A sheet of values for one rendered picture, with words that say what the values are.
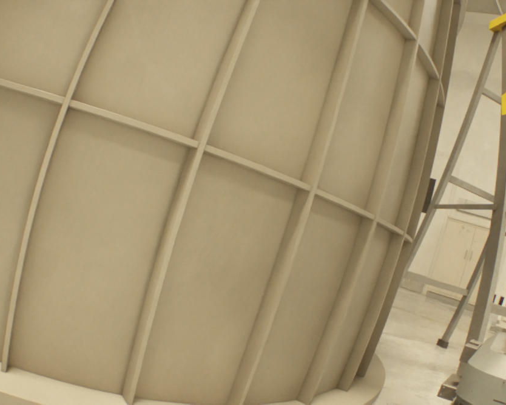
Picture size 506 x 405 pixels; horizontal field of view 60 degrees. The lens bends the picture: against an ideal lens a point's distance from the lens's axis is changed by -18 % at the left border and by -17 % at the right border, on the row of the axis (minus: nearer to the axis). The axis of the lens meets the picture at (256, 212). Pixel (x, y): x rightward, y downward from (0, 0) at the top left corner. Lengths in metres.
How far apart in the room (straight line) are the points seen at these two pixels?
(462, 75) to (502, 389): 8.85
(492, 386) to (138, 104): 0.59
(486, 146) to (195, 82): 8.14
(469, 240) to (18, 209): 7.39
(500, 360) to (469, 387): 0.05
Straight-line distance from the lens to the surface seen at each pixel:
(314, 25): 0.81
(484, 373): 0.64
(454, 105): 9.13
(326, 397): 1.06
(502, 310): 1.63
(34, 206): 0.63
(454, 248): 7.81
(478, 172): 8.59
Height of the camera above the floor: 0.33
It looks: 1 degrees up
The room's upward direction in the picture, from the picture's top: 18 degrees clockwise
